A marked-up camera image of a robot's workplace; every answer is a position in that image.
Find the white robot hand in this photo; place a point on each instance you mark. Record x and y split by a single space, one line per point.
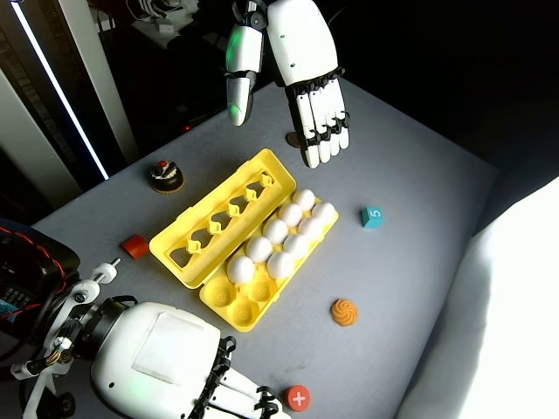
301 43
166 362

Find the yellow plastic egg box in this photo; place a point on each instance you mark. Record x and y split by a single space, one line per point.
209 227

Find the brown round disc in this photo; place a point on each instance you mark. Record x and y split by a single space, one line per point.
293 139

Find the red arch block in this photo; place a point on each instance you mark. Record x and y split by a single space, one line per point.
136 246

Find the red plus sign disc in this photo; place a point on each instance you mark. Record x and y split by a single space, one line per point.
299 398

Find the orange swirl toy cookie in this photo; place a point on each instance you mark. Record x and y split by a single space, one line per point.
344 312

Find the toy chocolate cake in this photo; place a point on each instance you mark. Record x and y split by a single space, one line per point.
167 176

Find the teal number cube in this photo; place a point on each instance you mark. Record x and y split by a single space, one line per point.
372 217

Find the white upright panel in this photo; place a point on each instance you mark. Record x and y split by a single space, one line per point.
105 87

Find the grey table cloth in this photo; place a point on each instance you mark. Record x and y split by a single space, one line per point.
393 283

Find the white light strip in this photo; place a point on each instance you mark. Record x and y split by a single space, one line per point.
61 94

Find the white sheet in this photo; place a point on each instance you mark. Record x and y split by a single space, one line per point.
502 305

